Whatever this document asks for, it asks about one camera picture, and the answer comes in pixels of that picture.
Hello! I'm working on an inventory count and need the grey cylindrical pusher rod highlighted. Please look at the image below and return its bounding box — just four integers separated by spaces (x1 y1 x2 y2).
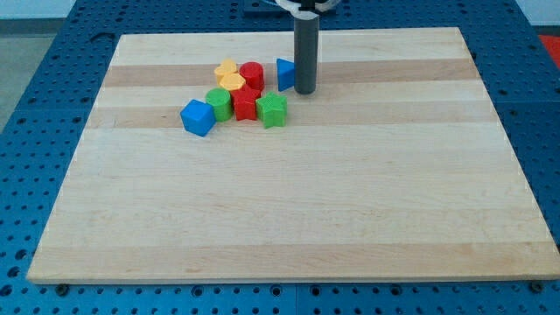
294 10 319 95

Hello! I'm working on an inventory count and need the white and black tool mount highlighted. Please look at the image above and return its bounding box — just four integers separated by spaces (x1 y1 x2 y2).
275 0 338 19

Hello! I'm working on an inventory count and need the blue triangle block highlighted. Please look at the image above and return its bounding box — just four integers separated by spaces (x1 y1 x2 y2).
276 59 295 92

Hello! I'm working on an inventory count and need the red cylinder block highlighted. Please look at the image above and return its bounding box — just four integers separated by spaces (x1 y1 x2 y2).
239 61 265 91

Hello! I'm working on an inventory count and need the green star block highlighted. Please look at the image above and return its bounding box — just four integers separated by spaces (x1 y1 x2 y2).
255 92 287 129

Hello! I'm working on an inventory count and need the yellow hexagon block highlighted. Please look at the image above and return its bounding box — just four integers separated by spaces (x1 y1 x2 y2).
219 73 246 91

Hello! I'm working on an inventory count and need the yellow heart block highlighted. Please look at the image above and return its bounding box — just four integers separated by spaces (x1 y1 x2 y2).
213 58 237 84

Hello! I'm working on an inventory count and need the red star block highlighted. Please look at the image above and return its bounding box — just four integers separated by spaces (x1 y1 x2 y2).
230 84 261 121

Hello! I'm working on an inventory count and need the green cylinder block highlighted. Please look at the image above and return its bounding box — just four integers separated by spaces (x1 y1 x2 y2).
206 87 233 122

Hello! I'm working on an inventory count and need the blue cube block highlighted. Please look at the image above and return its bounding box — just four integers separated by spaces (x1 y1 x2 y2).
180 100 216 137

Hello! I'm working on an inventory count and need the wooden board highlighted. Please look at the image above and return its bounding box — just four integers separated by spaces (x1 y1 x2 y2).
27 27 559 284

